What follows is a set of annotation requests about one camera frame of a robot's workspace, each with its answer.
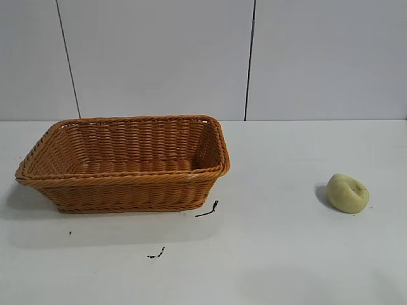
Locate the yellow-green apple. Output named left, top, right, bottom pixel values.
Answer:
left=326, top=173, right=370, bottom=214

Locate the brown woven wicker basket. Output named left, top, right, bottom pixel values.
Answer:
left=15, top=114, right=231, bottom=214

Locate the long black thread scrap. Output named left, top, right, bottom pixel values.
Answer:
left=195, top=200, right=219, bottom=218

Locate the short black thread scrap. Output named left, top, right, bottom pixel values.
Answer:
left=146, top=246, right=166, bottom=259

